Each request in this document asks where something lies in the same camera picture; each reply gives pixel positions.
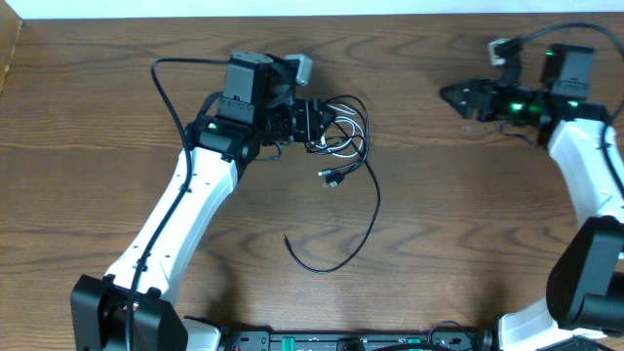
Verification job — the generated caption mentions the white usb cable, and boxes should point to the white usb cable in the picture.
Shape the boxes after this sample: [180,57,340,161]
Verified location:
[311,101,367,159]

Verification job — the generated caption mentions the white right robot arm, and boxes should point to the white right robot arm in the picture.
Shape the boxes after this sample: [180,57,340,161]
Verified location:
[440,39,623,350]

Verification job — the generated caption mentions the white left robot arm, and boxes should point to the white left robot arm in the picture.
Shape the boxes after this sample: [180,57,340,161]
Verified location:
[70,51,335,350]

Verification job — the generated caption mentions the brown cardboard side panel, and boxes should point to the brown cardboard side panel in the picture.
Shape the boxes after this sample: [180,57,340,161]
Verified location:
[0,0,22,91]

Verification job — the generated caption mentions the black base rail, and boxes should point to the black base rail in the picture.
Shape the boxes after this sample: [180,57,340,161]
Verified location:
[216,321,499,351]

